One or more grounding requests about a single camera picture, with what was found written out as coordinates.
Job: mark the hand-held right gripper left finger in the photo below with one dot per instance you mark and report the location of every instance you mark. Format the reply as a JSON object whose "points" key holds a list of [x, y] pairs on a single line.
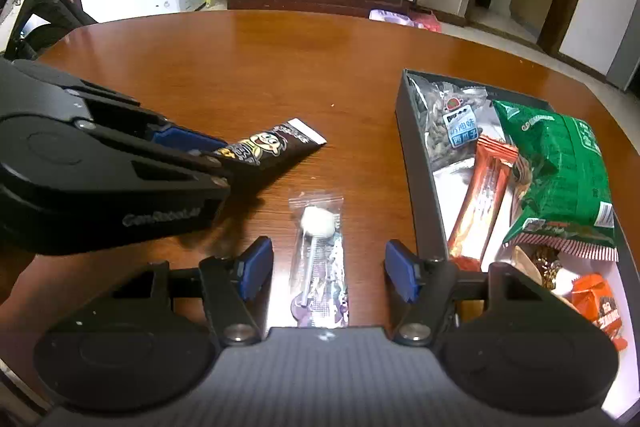
{"points": [[255, 267]]}

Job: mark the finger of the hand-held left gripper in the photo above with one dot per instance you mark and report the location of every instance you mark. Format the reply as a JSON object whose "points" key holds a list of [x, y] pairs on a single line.
{"points": [[215, 185], [185, 141]]}

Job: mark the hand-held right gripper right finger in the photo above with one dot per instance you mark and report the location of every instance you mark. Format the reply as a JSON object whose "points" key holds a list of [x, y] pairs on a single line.
{"points": [[402, 269]]}

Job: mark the dark brown cartoon snack packet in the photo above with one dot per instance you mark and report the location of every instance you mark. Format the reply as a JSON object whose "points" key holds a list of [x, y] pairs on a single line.
{"points": [[270, 147]]}

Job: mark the clear white lollipop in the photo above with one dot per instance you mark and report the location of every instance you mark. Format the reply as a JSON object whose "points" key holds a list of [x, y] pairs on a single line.
{"points": [[317, 222]]}

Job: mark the red stick snack packet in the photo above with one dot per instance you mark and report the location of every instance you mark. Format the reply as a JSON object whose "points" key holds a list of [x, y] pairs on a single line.
{"points": [[480, 202]]}

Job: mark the brown kraft nut packet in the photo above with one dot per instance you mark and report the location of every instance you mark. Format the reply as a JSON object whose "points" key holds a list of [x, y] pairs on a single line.
{"points": [[527, 264]]}

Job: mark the clear melon seed packet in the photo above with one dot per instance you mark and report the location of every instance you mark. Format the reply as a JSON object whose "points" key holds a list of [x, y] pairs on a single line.
{"points": [[440, 127]]}

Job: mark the gold snack packet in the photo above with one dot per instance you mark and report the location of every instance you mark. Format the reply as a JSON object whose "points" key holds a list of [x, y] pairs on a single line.
{"points": [[550, 269]]}

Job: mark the green snack bag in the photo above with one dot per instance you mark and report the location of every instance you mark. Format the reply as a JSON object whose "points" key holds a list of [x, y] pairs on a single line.
{"points": [[560, 167]]}

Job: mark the orange snack packet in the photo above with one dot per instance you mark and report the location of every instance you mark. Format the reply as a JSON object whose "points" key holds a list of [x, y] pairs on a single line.
{"points": [[597, 307]]}

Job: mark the pink plastic bag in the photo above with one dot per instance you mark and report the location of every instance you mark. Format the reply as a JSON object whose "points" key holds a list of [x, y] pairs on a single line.
{"points": [[407, 19]]}

